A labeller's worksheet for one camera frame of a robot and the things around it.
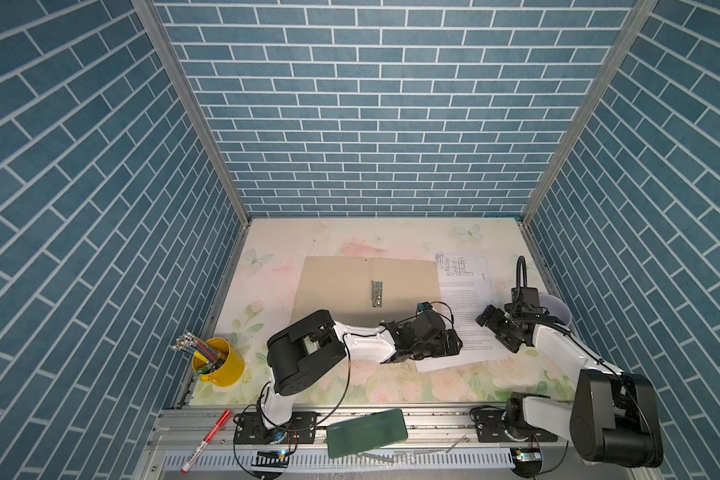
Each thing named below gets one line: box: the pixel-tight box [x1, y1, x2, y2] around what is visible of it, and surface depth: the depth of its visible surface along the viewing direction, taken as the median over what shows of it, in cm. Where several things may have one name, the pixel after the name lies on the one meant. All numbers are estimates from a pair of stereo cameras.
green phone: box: [326, 408, 409, 459], surface depth 74 cm
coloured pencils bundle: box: [171, 332, 227, 374], surface depth 74 cm
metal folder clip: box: [371, 280, 383, 308], surface depth 101 cm
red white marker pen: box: [180, 409, 232, 474], surface depth 74 cm
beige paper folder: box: [290, 256, 441, 327], surface depth 104 cm
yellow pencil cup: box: [192, 337, 246, 388], surface depth 77 cm
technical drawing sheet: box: [436, 254, 492, 291], surface depth 107 cm
